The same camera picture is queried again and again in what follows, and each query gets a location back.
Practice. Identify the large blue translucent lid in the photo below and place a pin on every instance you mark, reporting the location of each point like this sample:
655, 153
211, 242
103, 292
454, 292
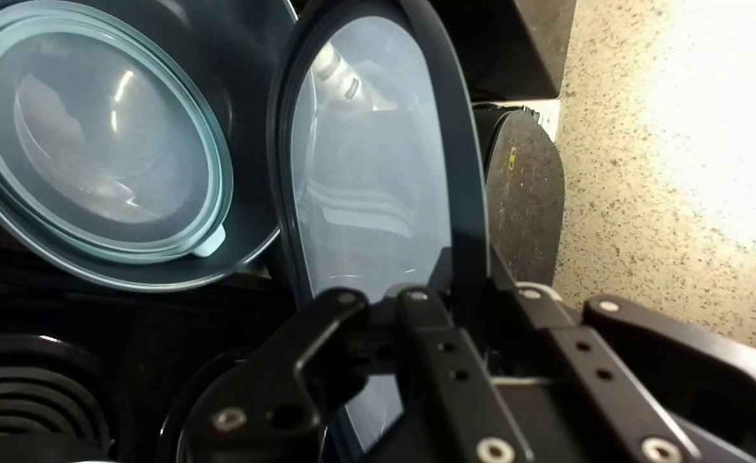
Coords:
374, 156

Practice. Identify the dark blue bowl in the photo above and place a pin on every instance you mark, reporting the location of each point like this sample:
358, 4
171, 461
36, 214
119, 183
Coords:
229, 49

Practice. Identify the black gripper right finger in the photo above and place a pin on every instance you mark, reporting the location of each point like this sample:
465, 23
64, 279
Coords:
636, 423

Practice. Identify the small light blue lid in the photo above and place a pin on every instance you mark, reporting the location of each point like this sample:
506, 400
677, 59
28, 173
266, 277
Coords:
105, 144

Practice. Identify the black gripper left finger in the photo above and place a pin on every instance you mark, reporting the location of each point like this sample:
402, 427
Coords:
463, 409

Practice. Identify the black electric stove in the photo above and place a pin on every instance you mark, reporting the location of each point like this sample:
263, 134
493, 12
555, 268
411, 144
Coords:
108, 374

